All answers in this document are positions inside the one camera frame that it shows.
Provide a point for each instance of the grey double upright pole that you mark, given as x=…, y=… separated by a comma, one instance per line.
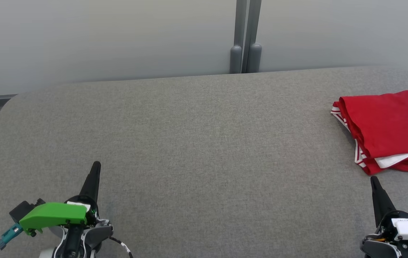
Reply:
x=245, y=36

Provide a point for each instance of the red white basketball jersey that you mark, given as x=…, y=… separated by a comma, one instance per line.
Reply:
x=390, y=122

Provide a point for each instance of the grey fabric sofa cushion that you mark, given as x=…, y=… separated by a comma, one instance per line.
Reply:
x=207, y=143

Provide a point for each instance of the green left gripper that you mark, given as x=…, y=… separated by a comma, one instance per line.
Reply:
x=53, y=215

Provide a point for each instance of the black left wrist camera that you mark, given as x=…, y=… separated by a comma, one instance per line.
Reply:
x=23, y=211

